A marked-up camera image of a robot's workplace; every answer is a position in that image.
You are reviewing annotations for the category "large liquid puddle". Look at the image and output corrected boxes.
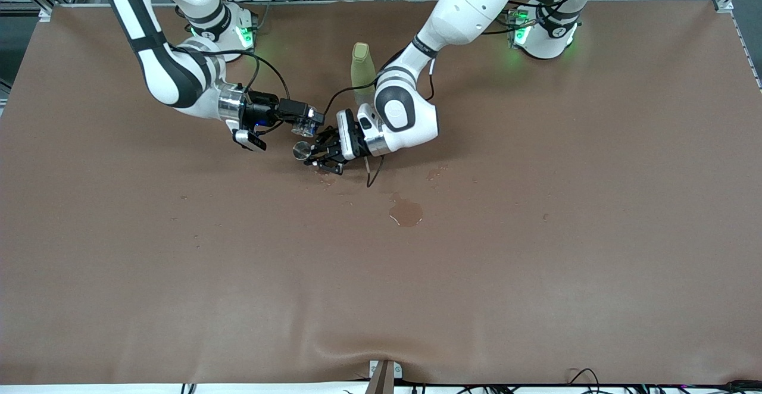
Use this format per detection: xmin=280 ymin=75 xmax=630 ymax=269
xmin=389 ymin=192 xmax=424 ymax=228

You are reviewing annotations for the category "thin black cable loop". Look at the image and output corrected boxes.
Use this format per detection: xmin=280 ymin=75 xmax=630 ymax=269
xmin=566 ymin=368 xmax=601 ymax=394

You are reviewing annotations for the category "brown table cloth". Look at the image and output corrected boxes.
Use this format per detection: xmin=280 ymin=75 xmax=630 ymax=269
xmin=0 ymin=0 xmax=762 ymax=386

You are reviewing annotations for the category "green bottle with glass base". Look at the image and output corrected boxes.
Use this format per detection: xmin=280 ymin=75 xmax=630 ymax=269
xmin=350 ymin=42 xmax=378 ymax=109

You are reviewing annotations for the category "metal table edge bracket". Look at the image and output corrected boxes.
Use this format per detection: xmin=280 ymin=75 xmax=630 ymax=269
xmin=368 ymin=359 xmax=403 ymax=394

